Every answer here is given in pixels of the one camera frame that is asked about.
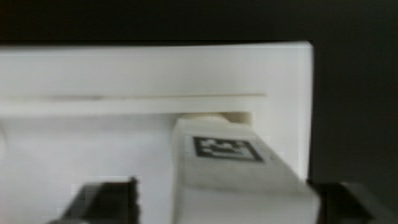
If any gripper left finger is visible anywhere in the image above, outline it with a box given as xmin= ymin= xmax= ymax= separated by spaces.
xmin=50 ymin=178 xmax=140 ymax=224

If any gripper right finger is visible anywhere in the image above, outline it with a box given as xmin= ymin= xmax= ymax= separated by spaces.
xmin=307 ymin=180 xmax=398 ymax=224

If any white square tabletop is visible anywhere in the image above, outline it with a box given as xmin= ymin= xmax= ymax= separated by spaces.
xmin=0 ymin=95 xmax=311 ymax=224

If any white obstacle front bar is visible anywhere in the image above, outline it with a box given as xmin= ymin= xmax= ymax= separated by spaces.
xmin=0 ymin=42 xmax=313 ymax=98

